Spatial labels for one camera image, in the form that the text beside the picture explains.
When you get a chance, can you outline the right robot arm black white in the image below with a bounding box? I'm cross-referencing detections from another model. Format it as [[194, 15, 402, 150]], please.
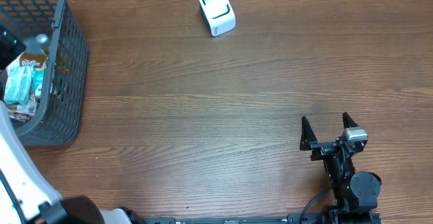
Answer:
[[293, 112, 382, 224]]

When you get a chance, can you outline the dark grey plastic basket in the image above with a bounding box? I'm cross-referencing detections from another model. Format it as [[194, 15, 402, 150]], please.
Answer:
[[1, 0, 89, 146]]

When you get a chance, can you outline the teal snack wrapper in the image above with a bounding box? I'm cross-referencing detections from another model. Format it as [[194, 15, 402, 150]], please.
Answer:
[[4, 66, 34, 106]]

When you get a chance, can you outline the silver capped yellow drink bottle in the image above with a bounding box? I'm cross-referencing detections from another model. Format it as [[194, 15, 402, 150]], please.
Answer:
[[23, 33, 49, 55]]

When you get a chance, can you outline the brown pantree snack bag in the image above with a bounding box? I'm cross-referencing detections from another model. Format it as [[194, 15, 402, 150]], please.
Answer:
[[5, 53, 47, 122]]

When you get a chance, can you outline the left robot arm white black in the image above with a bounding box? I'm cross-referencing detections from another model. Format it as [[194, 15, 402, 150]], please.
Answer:
[[1, 102, 104, 224]]

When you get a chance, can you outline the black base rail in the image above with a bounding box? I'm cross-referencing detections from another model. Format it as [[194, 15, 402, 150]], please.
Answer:
[[101, 207, 383, 224]]

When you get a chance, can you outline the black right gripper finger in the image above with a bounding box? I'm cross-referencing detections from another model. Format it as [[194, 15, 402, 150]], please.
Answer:
[[300, 116, 318, 150], [342, 112, 358, 129]]

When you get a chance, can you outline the small green white carton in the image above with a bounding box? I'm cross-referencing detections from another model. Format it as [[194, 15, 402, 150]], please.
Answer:
[[32, 70, 44, 99]]

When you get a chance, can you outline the white barcode scanner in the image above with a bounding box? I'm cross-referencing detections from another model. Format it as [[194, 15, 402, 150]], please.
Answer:
[[198, 0, 236, 37]]

